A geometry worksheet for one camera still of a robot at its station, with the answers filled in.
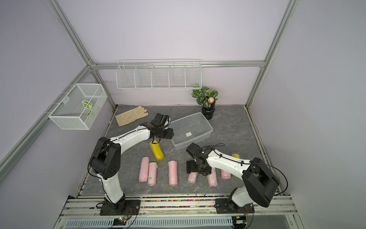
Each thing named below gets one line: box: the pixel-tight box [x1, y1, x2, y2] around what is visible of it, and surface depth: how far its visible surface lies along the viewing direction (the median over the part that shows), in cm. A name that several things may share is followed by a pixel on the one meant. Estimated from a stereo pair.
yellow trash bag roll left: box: [149, 139, 165, 161], surface depth 93 cm
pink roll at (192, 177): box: [187, 172, 198, 184], surface depth 82 cm
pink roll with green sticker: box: [147, 162, 159, 186], surface depth 84 cm
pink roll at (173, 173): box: [168, 160, 179, 187], surface depth 84 cm
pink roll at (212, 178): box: [206, 167, 218, 187], surface depth 81 cm
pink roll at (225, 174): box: [220, 169, 232, 179], surface depth 83 cm
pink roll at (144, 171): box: [138, 156, 150, 182], surface depth 85 cm
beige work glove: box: [115, 105, 149, 127], surface depth 118 cm
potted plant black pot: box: [191, 86, 219, 120], surface depth 96 cm
